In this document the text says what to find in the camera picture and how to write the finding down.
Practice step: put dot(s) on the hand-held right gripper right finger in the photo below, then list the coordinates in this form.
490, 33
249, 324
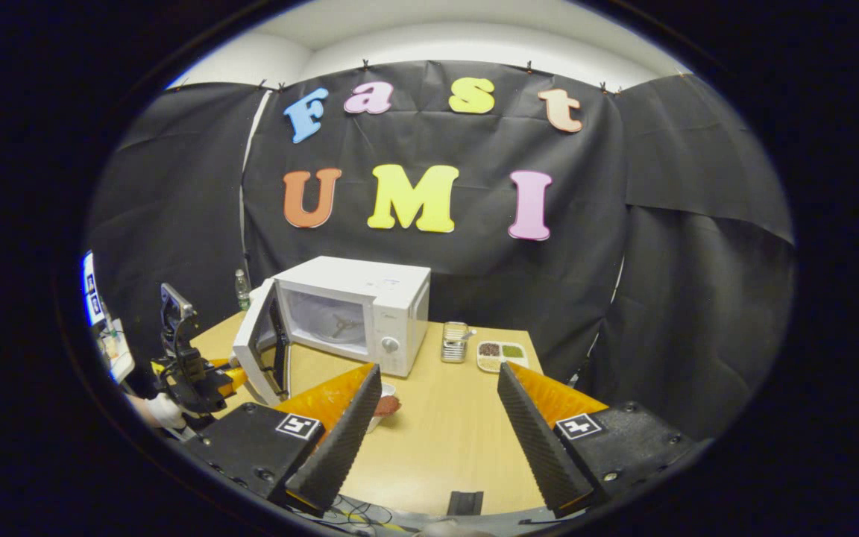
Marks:
541, 447

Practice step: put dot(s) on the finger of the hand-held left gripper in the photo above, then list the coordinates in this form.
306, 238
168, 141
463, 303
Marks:
232, 380

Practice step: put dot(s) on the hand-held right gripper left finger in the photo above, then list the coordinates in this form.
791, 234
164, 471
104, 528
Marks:
340, 447

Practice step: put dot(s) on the red-brown meat piece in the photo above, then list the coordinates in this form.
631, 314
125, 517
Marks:
387, 406

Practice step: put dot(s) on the white microwave oven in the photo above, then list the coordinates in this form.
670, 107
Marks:
392, 298

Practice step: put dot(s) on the white cluttered side table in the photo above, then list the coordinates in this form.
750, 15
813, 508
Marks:
120, 354

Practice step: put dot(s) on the white rectangular dish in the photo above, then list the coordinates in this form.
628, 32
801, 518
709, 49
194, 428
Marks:
388, 388

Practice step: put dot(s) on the clear green-capped bottle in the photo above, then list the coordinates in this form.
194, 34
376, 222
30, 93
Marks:
241, 294

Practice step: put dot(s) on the white divided plate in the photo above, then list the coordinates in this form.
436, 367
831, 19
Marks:
500, 358

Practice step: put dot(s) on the ribbed metal container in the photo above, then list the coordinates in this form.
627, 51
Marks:
454, 347

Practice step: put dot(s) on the black backdrop cloth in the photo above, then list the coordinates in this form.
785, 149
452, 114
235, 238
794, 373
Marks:
176, 209

